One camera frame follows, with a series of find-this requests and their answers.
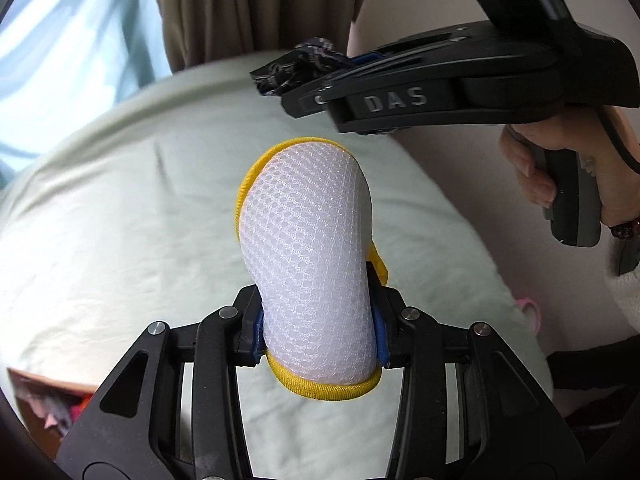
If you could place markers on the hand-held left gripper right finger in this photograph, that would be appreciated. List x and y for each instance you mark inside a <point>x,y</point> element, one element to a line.
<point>381,332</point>

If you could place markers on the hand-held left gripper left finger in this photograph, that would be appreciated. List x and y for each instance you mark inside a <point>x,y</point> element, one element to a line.
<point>257,332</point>

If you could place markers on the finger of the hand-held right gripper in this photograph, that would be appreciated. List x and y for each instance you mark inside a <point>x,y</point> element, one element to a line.
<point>310,102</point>
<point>360,60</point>

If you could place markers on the black scrunchie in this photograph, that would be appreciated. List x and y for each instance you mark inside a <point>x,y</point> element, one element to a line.
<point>300,62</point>

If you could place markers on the white mesh pad yellow rim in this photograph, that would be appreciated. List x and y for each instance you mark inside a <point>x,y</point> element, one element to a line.
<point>310,270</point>

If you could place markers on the cardboard box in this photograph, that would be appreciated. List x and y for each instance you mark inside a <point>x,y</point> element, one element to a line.
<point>35,395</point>

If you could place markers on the person's right hand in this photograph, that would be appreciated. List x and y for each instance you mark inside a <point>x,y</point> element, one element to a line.
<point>617,180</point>

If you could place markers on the beige curtain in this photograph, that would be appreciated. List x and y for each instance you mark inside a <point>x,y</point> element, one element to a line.
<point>250,10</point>

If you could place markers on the bed with pale green sheet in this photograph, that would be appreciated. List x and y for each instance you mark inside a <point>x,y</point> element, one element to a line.
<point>125,235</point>

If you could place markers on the light blue hanging sheet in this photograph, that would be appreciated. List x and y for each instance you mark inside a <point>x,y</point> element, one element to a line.
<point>65,35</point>

